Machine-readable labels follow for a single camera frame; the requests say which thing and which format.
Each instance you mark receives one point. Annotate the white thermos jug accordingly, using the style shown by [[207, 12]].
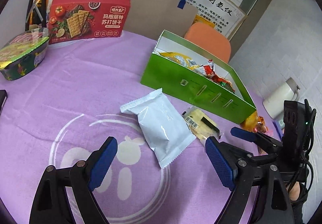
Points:
[[274, 103]]

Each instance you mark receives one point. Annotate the purple tablecloth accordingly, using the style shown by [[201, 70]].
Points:
[[68, 106]]

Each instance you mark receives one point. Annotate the orange chair right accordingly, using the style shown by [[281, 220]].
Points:
[[210, 40]]

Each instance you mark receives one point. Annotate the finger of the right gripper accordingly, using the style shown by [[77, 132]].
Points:
[[251, 135]]

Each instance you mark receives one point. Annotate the yellow snack bag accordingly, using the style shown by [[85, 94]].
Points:
[[181, 59]]

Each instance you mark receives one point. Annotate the green open gift box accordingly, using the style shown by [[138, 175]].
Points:
[[185, 84]]

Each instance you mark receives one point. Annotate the red cracker box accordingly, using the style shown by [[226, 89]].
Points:
[[86, 19]]

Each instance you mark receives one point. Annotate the white foil snack packet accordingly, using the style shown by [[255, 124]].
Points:
[[164, 129]]

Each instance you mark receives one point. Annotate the black smartphone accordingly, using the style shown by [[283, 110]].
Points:
[[3, 98]]

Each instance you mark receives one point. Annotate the yellow wrapped cake snack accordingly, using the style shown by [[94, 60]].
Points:
[[254, 123]]

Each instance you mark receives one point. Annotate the brown cardboard sheet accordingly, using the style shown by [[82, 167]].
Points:
[[149, 18]]

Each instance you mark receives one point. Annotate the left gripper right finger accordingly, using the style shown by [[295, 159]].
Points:
[[240, 171]]

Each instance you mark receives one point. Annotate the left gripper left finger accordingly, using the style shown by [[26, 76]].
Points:
[[51, 205]]

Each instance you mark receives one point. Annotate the instant noodle bowl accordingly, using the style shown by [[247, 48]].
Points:
[[24, 53]]

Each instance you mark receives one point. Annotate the barcode cake slice packet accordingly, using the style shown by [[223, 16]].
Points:
[[201, 125]]

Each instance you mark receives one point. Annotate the red chinese text snack bag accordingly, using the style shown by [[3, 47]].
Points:
[[223, 82]]

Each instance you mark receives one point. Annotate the red white small packet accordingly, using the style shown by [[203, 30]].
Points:
[[206, 69]]

